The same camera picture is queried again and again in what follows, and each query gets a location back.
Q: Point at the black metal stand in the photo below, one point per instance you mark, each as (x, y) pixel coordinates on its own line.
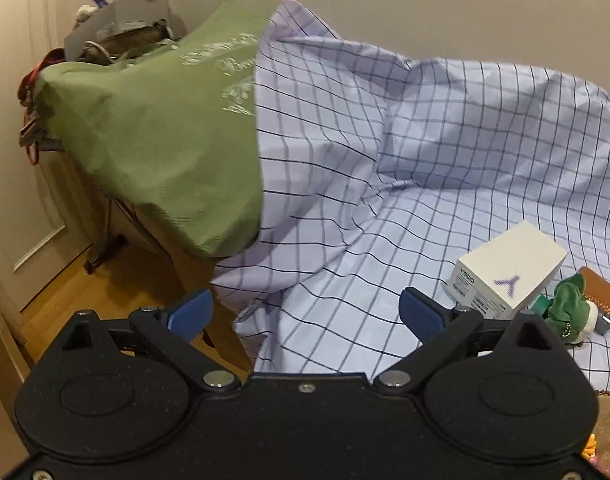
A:
(105, 245)

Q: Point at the green and white plush toy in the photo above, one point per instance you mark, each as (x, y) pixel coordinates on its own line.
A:
(570, 305)

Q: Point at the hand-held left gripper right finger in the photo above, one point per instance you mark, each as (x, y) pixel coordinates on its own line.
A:
(420, 316)

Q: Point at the grey cardboard box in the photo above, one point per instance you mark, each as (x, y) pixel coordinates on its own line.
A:
(120, 20)

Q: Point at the green fabric bag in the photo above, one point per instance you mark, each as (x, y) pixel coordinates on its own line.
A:
(160, 135)

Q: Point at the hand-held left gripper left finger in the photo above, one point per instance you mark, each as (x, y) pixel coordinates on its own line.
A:
(190, 310)

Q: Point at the brown bag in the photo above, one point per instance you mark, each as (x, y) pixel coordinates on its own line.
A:
(130, 40)

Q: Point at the brown leather case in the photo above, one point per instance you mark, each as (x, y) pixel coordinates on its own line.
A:
(607, 292)

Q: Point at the checked bed sheet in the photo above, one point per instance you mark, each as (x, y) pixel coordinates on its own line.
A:
(435, 160)

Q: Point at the white cardboard box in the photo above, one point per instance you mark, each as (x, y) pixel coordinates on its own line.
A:
(510, 265)

